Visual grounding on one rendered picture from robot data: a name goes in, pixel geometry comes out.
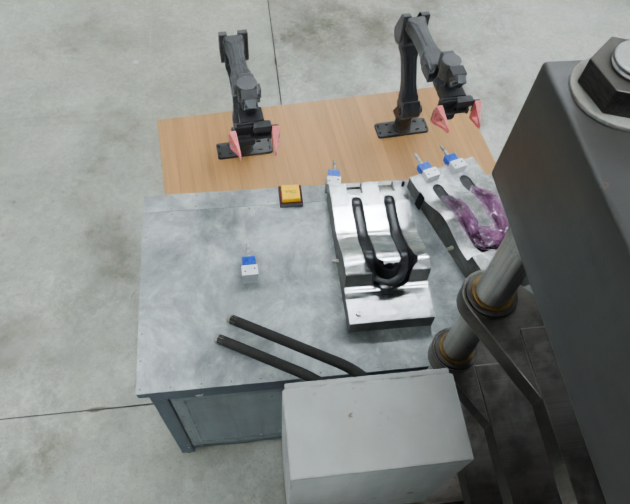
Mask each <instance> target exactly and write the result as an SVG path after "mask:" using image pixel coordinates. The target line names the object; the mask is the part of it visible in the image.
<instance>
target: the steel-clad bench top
mask: <svg viewBox="0 0 630 504"><path fill-rule="evenodd" d="M325 188H326V185H318V186H317V185H313V186H301V189H302V197H303V207H289V208H280V203H279V194H278V188H265V189H250V190H234V191H218V192H202V193H186V194H170V195H154V196H144V203H143V227H142V251H141V275H140V299H139V322H138V346H137V370H136V394H135V395H141V394H151V393H162V392H172V391H182V390H193V389H203V388H213V387H224V386H234V385H245V384H255V383H265V382H276V381H286V380H296V379H301V378H298V377H296V376H294V375H291V374H289V373H287V372H284V371H282V370H279V369H277V368H274V367H272V366H270V365H267V364H265V363H262V362H260V361H258V360H255V359H253V358H250V357H248V356H246V355H243V354H241V353H238V352H236V351H234V350H231V349H229V348H226V347H224V346H222V345H219V344H217V343H214V337H215V335H216V334H217V333H219V334H222V335H224V336H227V337H229V338H232V339H234V340H237V341H239V342H242V343H244V344H246V345H249V346H251V347H254V348H256V349H259V350H261V351H264V352H266V353H268V354H271V355H273V356H276V357H278V358H281V359H283V360H286V361H288V362H291V363H293V364H295V365H298V366H300V367H303V368H305V369H307V370H309V371H311V372H313V373H315V374H317V375H319V376H320V377H327V376H338V375H348V373H346V372H344V371H342V370H340V369H338V368H336V367H333V366H331V365H328V364H326V363H324V362H321V361H319V360H316V359H314V358H311V357H309V356H307V355H304V354H302V353H299V352H297V351H294V350H292V349H289V348H287V347H285V346H282V345H280V344H277V343H275V342H272V341H270V340H268V339H265V338H263V337H260V336H258V335H255V334H253V333H251V332H248V331H246V330H243V329H241V328H238V327H236V326H234V325H231V324H229V323H227V321H226V319H227V316H228V315H229V314H233V315H236V316H238V317H241V318H243V319H246V320H248V321H251V322H253V323H256V324H258V325H261V326H263V327H266V328H268V329H271V330H273V331H276V332H278V333H281V334H283V335H286V336H288V337H290V338H293V339H295V340H298V341H300V342H303V343H305V344H308V345H310V346H313V347H315V348H318V349H320V350H323V351H325V352H328V353H330V354H333V355H335V356H338V357H340V358H342V359H345V360H347V361H349V362H351V363H353V364H355V365H356V366H358V367H359V368H361V369H362V370H364V371H365V372H366V373H369V372H379V371H390V370H400V369H410V368H421V367H429V366H430V363H429V360H428V347H429V345H430V344H431V342H432V340H433V338H434V336H435V335H436V334H437V333H438V332H439V331H441V330H442V329H445V328H449V327H452V326H453V325H454V323H455V321H456V319H457V318H458V316H459V314H460V313H459V311H458V308H457V303H456V299H457V294H458V292H459V290H460V288H461V286H462V284H463V283H464V281H465V279H466V278H465V276H464V275H463V273H462V272H461V270H460V269H459V267H458V266H457V264H456V262H455V261H454V259H453V258H452V256H451V255H450V253H449V252H448V251H447V249H446V247H445V246H444V244H443V242H442V241H441V239H440V238H439V236H438V235H437V233H436V232H435V230H434V229H433V227H432V225H431V224H430V222H429V221H428V219H427V218H426V216H425V215H424V213H423V212H422V210H421V208H420V210H418V208H417V207H416V205H415V202H416V201H415V199H414V198H413V196H412V195H411V193H410V191H409V190H408V188H407V191H408V195H409V199H410V204H411V208H412V213H413V217H414V222H415V226H416V230H417V233H418V235H419V237H420V239H421V240H422V242H423V244H424V246H425V248H426V250H427V252H428V255H429V259H430V264H431V271H430V274H429V277H428V281H427V282H428V288H429V292H430V296H431V300H432V304H433V309H434V313H435V319H434V321H433V323H432V325H428V326H416V327H405V328H394V329H383V330H371V331H360V332H349V333H348V329H347V323H346V317H345V310H344V304H343V298H342V291H341V285H340V279H339V273H338V266H337V264H336V263H332V260H336V254H335V247H334V241H333V235H332V228H331V222H330V216H329V210H328V203H327V197H328V193H325ZM318 192H319V193H318ZM319 198H320V200H319ZM246 243H249V246H250V256H255V257H256V264H257V265H258V275H259V282H258V283H247V284H243V278H242V268H241V266H243V265H242V257H247V254H246Z"/></svg>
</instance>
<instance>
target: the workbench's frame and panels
mask: <svg viewBox="0 0 630 504"><path fill-rule="evenodd" d="M423 369H428V367H421V368H410V369H400V370H390V371H379V372H369V373H368V374H369V375H379V374H389V373H400V372H410V371H420V370H423ZM348 377H353V376H351V375H350V374H348V375H338V376H327V377H322V378H324V379H325V380H327V379H338V378H348ZM296 382H307V381H305V380H303V379H296V380H286V381H276V382H265V383H255V384H245V385H234V386H224V387H213V388H203V389H193V390H182V391H172V392H162V393H151V394H141V395H137V397H138V398H150V400H151V401H152V402H153V404H154V405H155V407H156V409H157V411H158V412H159V414H160V416H161V417H162V419H163V421H164V422H165V424H166V426H167V427H168V429H169V431H170V432H171V434H172V436H173V437H174V439H175V441H176V443H177V444H178V446H179V448H180V449H181V451H182V453H186V452H187V453H190V452H194V451H195V447H204V446H213V445H223V444H232V443H241V442H251V441H260V440H270V439H279V438H282V391H283V390H284V384H286V383H296Z"/></svg>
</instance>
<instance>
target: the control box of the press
mask: <svg viewBox="0 0 630 504"><path fill-rule="evenodd" d="M282 457H283V468H284V480H285V491H286V503H287V504H406V503H414V502H423V501H424V500H426V499H427V498H428V497H429V496H430V495H432V494H433V493H434V492H435V491H436V490H438V489H439V488H440V487H441V486H442V485H444V484H445V483H446V482H447V481H448V480H450V479H451V478H452V477H453V476H454V475H456V474H457V473H458V472H459V471H460V470H462V469H463V468H464V467H465V466H466V465H468V464H469V463H470V462H471V461H472V460H473V459H474V457H473V453H472V449H471V445H470V441H469V437H468V433H467V429H466V425H465V421H464V417H463V413H462V409H461V405H460V401H459V397H458V393H457V389H456V385H455V381H454V377H453V374H449V370H448V368H441V369H431V370H420V371H410V372H400V373H389V374H379V375H369V376H358V377H348V378H338V379H327V380H317V381H307V382H296V383H286V384H284V390H283V391H282Z"/></svg>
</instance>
